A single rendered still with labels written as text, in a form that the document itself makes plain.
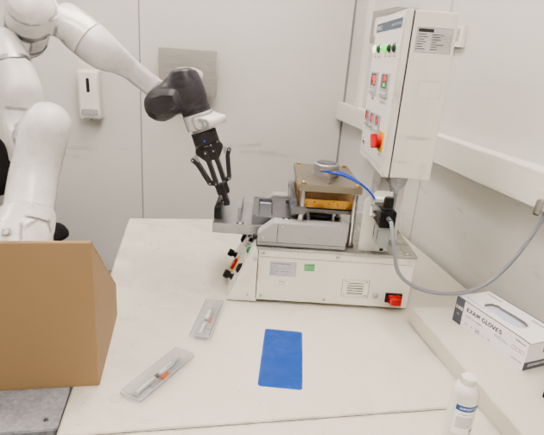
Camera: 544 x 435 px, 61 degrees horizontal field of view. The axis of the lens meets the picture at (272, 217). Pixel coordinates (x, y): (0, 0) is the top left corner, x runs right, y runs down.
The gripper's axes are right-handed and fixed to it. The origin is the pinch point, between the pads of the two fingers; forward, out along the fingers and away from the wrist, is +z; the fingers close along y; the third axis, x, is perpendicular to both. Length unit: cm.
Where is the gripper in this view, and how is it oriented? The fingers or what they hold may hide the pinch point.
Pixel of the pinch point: (224, 193)
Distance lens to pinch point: 144.3
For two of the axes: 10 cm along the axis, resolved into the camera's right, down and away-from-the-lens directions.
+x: 0.3, 3.3, -9.5
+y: -9.6, 2.7, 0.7
